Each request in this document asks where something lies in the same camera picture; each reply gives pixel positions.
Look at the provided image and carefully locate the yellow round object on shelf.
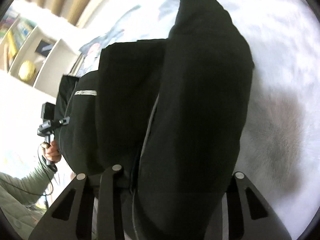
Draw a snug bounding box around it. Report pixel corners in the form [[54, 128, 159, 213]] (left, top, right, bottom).
[[18, 60, 36, 82]]

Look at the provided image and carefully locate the black cable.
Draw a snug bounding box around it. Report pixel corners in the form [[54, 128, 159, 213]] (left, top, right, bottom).
[[0, 144, 60, 210]]

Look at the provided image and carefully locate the black jacket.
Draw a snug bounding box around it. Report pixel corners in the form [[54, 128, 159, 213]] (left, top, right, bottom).
[[55, 0, 254, 239]]

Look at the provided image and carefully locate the left forearm green sleeve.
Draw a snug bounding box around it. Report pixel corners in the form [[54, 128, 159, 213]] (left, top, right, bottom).
[[1, 158, 57, 239]]

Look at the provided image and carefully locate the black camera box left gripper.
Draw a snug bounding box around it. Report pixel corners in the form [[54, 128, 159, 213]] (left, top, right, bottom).
[[41, 102, 55, 121]]

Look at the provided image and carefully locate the white bookshelf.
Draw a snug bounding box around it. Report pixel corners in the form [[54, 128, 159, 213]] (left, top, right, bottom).
[[1, 15, 80, 98]]

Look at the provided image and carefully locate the grey pink floral blanket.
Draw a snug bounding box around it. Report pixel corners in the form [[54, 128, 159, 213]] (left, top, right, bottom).
[[78, 0, 319, 239]]

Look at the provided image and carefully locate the left hand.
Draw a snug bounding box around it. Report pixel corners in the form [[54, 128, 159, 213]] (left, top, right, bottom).
[[41, 140, 61, 165]]

